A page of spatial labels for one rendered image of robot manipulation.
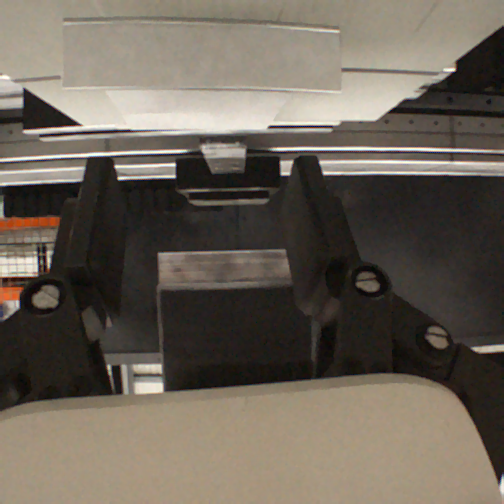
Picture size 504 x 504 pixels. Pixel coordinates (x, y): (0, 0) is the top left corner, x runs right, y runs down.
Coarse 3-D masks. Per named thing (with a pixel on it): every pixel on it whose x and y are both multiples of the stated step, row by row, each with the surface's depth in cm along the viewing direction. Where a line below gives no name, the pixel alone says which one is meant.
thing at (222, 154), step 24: (216, 144) 28; (240, 144) 28; (192, 168) 43; (216, 168) 38; (240, 168) 39; (264, 168) 43; (192, 192) 44; (216, 192) 44; (240, 192) 44; (264, 192) 44
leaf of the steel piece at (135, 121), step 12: (132, 120) 21; (144, 120) 21; (156, 120) 21; (168, 120) 21; (180, 120) 21; (192, 120) 22; (204, 120) 22; (216, 120) 22; (228, 120) 22; (240, 120) 22; (252, 120) 22; (264, 120) 22
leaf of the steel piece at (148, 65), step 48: (96, 48) 10; (144, 48) 11; (192, 48) 11; (240, 48) 11; (288, 48) 11; (336, 48) 12; (144, 96) 17; (192, 96) 17; (240, 96) 18; (288, 96) 18
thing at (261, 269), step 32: (160, 256) 25; (192, 256) 25; (224, 256) 25; (256, 256) 25; (160, 288) 24; (192, 288) 24; (224, 288) 24; (256, 288) 24; (288, 288) 24; (160, 320) 24; (192, 320) 24; (224, 320) 24; (256, 320) 24; (288, 320) 25; (160, 352) 24; (192, 352) 24; (224, 352) 24; (256, 352) 25; (288, 352) 25; (192, 384) 25; (224, 384) 25; (256, 384) 25
